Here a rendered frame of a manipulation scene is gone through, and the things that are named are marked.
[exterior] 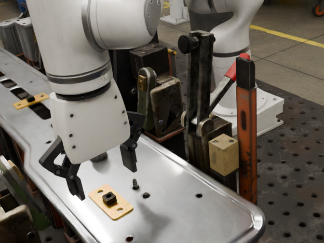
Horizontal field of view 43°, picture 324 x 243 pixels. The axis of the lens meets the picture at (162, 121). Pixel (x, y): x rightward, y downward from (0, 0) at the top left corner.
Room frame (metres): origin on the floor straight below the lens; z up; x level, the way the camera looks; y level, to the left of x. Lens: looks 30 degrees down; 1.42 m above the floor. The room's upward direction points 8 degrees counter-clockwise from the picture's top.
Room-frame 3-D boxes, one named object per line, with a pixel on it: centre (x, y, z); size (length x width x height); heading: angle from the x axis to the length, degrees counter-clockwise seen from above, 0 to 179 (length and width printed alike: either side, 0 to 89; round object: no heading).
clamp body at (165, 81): (0.79, -0.01, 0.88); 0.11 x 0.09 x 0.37; 123
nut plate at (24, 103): (0.93, 0.31, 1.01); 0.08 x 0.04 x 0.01; 123
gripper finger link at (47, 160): (0.48, 0.14, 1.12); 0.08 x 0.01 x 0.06; 124
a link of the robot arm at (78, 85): (0.51, 0.10, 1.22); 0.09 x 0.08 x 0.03; 124
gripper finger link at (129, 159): (0.54, 0.05, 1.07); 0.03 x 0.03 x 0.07; 34
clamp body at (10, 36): (1.52, 0.49, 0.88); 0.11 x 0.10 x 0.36; 123
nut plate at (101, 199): (0.51, 0.10, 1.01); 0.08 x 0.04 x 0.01; 34
